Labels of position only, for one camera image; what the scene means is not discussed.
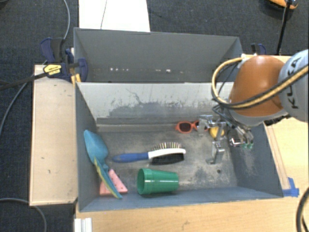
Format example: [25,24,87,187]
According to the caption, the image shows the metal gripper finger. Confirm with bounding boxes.
[206,141,226,165]
[198,114,219,131]

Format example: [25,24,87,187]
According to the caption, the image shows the yellow toy fruit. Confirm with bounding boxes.
[209,127,225,139]

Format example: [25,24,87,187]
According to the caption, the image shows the orange sunglasses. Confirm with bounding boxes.
[175,120,209,134]

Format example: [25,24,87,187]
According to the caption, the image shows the blue and white hairbrush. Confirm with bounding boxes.
[112,142,187,166]

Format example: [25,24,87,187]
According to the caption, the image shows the green plastic cup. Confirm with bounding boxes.
[137,168,180,196]

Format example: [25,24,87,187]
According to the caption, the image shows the grey metal bin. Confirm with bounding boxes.
[73,27,284,213]

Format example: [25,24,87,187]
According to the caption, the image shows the pink triangular block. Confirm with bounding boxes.
[99,168,128,196]

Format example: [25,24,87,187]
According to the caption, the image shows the blue toy shovel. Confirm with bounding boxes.
[83,130,123,200]

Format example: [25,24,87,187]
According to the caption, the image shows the pale wood board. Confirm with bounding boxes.
[29,64,79,206]

